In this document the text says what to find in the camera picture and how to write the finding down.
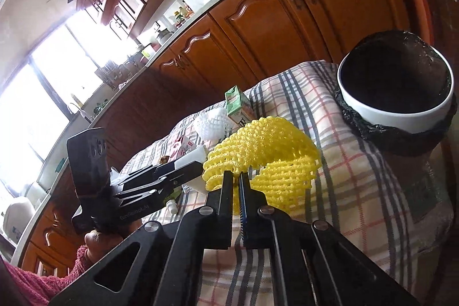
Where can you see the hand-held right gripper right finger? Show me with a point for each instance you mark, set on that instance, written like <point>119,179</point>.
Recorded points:
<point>244,200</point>

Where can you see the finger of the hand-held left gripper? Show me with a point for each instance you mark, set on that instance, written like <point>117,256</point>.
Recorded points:
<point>150,196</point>
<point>179,170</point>

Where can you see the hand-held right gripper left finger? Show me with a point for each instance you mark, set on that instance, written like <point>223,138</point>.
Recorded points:
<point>226,191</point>

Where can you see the white plastic bottle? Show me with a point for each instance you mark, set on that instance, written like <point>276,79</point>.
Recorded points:
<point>195,154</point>

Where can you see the yellow foam fruit net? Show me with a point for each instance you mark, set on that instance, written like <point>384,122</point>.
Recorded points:
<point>272,152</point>

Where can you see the green drink carton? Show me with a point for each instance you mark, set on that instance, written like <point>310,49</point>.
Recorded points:
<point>236,103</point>

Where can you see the white-rimmed bin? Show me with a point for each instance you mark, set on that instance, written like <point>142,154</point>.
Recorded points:
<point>394,121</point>

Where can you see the person's left forearm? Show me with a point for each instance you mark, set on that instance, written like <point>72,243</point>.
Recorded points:
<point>43,282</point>

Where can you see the person's left hand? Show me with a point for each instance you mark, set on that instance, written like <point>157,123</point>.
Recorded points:
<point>95,245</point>

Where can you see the small white vial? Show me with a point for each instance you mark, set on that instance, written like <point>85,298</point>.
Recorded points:
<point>172,207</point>

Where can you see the red and white packet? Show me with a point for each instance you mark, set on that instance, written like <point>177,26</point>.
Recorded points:
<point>183,145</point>

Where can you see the white foam fruit net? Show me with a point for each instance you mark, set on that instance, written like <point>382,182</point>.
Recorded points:
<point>213,123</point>

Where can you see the green leafy vegetable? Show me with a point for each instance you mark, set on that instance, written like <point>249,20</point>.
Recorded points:
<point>100,107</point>

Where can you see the white kitchen appliance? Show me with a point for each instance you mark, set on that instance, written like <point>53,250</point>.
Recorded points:
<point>16,216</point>

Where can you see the utensil rack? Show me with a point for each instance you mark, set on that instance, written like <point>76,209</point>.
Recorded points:
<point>111,74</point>

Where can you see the kitchen window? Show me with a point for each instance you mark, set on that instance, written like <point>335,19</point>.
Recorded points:
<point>53,76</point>

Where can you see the plaid blanket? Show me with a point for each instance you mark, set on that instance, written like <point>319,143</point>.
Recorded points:
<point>340,184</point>

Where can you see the white and green container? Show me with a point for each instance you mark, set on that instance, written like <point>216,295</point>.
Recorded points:
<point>147,49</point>

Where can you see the small grey lidded pot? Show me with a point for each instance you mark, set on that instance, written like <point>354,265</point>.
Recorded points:
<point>163,35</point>

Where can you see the white bin with black bag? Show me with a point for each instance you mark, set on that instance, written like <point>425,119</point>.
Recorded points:
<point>380,141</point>

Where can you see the yellow condiment bottle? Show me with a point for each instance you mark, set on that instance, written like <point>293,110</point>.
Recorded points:
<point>183,12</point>

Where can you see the dark condiment bottle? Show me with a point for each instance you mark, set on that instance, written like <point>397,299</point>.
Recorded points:
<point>189,9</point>

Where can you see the wooden lower kitchen cabinets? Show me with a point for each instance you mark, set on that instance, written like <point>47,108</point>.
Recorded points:
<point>269,26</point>

